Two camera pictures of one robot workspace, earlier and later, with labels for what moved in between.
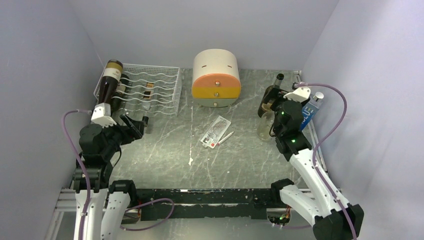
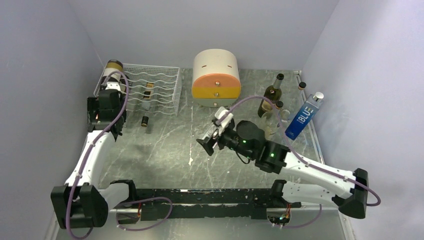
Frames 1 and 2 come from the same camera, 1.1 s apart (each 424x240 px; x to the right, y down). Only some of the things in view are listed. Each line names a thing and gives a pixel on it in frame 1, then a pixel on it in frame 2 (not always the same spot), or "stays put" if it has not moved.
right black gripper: [278, 95] -> [207, 145]
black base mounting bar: [204, 204] stays put
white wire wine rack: [152, 89] stays put
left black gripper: [133, 130] -> [93, 105]
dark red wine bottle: [109, 81] stays put
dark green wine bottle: [266, 102] stays put
